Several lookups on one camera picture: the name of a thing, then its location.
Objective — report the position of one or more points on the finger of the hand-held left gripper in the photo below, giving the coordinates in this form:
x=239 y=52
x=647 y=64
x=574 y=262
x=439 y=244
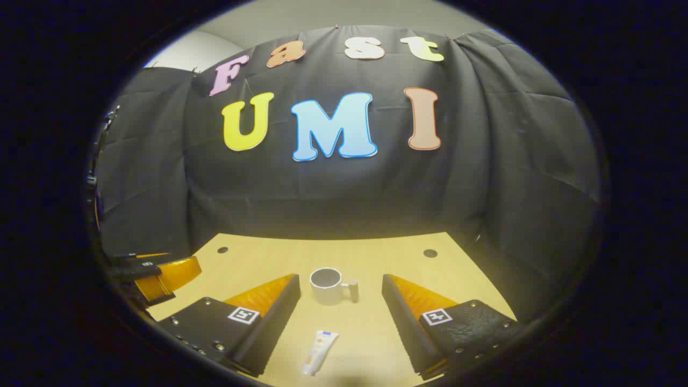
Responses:
x=172 y=277

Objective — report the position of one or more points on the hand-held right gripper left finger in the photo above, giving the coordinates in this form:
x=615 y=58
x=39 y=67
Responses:
x=274 y=333

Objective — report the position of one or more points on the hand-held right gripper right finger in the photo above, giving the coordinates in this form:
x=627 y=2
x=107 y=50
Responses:
x=408 y=333

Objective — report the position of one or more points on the white toothpaste tube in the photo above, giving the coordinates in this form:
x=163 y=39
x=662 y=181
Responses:
x=318 y=352

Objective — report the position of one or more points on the light wooden desktop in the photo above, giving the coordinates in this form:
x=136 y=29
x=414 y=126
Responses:
x=269 y=258

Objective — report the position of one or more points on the black backdrop cloth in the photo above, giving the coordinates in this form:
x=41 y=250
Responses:
x=322 y=199

